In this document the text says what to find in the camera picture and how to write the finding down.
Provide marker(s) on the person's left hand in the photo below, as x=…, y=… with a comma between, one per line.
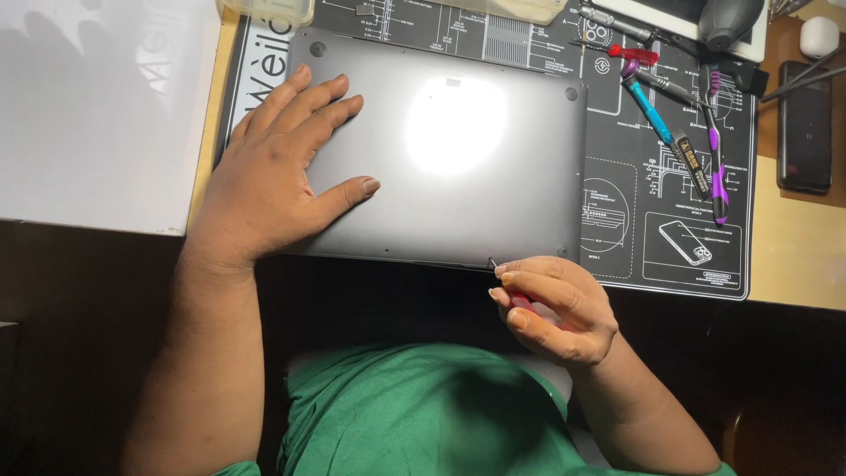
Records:
x=258, y=178

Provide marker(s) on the person's right hand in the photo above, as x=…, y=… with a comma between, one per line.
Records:
x=568, y=311

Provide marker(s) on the grey laptop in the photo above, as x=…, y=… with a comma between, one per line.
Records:
x=462, y=198

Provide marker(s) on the black printed repair mat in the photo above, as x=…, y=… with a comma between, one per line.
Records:
x=628, y=198

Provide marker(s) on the clear plastic container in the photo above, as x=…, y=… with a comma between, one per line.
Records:
x=271, y=10
x=502, y=8

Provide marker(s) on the green shirt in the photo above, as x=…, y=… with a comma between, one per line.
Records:
x=423, y=416

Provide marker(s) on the white cardboard box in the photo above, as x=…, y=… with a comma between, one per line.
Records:
x=86, y=119

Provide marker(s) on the black tool with yellow label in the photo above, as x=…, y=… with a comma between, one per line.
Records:
x=692, y=165

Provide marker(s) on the blue screwdriver with purple cap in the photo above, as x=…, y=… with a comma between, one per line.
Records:
x=648, y=109

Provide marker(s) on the dark grey metal screwdriver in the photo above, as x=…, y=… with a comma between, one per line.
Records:
x=667, y=88

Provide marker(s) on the red transparent screwdriver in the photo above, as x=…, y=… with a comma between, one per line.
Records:
x=634, y=54

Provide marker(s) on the silver metal screwdriver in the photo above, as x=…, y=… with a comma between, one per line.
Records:
x=614, y=23

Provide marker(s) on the black phone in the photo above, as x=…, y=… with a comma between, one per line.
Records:
x=804, y=132

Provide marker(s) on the white tray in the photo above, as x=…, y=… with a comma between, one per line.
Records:
x=667, y=16

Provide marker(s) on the metal tweezers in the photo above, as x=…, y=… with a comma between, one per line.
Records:
x=803, y=80

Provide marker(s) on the dark grey air blower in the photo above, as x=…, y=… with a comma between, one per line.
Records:
x=727, y=20

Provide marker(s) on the white earbuds case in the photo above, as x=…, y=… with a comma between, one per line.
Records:
x=819, y=36

